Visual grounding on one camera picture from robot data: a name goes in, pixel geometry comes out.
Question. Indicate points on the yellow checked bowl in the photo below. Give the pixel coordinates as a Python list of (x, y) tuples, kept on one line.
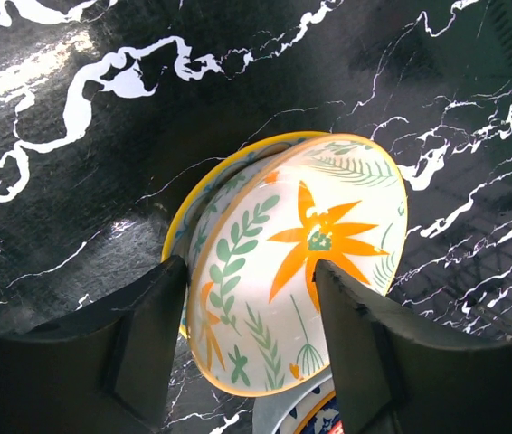
[(201, 203)]

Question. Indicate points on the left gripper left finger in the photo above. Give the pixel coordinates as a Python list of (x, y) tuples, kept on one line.
[(104, 368)]

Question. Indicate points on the green floral bowl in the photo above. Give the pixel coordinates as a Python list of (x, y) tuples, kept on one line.
[(252, 316)]

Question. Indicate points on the white bowl black stripes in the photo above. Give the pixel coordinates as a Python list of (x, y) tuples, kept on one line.
[(269, 411)]

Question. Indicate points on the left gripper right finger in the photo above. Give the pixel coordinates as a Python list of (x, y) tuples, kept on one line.
[(397, 372)]

